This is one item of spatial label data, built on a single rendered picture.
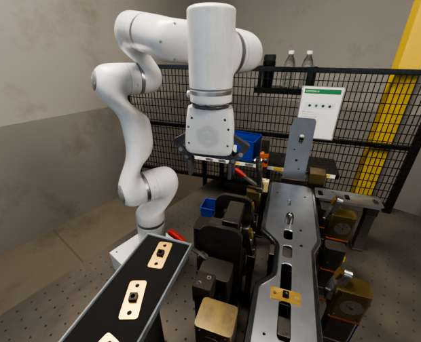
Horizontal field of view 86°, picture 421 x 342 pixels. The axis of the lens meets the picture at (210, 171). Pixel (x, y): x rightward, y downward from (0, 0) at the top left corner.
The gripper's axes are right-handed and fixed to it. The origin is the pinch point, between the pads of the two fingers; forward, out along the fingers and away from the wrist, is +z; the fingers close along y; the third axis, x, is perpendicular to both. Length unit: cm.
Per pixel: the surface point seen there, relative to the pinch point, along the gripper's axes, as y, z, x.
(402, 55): 76, -23, 100
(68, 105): -167, 22, 136
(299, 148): 32, 20, 72
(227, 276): 5.8, 30.0, -4.3
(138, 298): -11.0, 21.7, -19.9
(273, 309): 19.3, 37.9, -5.7
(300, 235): 30, 38, 26
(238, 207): 6.1, 19.3, 13.2
